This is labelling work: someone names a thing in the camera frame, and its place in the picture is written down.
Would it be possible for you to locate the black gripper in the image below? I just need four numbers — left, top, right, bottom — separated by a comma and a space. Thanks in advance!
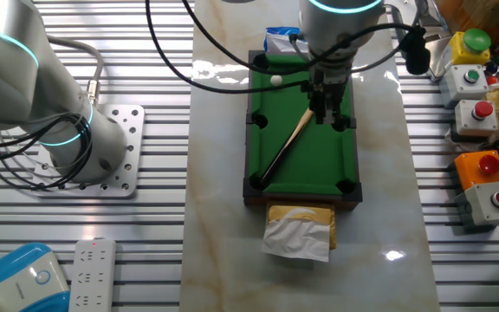
308, 71, 353, 127

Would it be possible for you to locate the wooden pool cue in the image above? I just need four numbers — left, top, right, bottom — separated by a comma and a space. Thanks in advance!
259, 107, 315, 185

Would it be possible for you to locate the mini green pool table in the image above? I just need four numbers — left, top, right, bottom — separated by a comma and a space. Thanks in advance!
243, 49, 363, 212

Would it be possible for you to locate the blue tissue pack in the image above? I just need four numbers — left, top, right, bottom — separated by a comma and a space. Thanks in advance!
263, 26, 309, 54

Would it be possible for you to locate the gold tissue pack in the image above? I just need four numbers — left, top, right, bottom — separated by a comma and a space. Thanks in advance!
261, 201, 338, 263

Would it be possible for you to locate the grey box green button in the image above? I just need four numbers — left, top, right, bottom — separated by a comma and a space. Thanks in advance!
438, 63, 489, 109

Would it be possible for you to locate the grey box red mushroom button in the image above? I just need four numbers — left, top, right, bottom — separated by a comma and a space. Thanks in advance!
454, 99, 499, 138

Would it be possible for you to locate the yellow box green mushroom button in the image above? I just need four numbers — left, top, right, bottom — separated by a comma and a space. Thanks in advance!
449, 28, 492, 66

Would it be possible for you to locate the orange box red mushroom button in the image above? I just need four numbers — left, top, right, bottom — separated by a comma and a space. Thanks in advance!
453, 150, 499, 192

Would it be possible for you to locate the brown cardboard box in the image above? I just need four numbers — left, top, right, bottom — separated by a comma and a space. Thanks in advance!
433, 0, 499, 47

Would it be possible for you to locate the grey box flat red button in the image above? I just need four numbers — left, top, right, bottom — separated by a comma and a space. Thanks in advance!
454, 180, 499, 230

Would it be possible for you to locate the white power strip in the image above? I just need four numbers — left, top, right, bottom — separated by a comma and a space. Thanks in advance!
68, 237, 117, 312

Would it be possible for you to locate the blue and white device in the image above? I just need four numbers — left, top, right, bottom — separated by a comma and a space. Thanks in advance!
0, 242, 71, 312

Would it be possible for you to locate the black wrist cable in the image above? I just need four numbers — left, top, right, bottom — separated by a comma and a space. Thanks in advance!
181, 0, 411, 75
144, 0, 315, 95

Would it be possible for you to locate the grey base cable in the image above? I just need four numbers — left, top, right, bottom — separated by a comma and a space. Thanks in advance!
45, 36, 105, 107

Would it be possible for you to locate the black base cable bundle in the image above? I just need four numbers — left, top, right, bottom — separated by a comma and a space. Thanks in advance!
0, 113, 94, 192

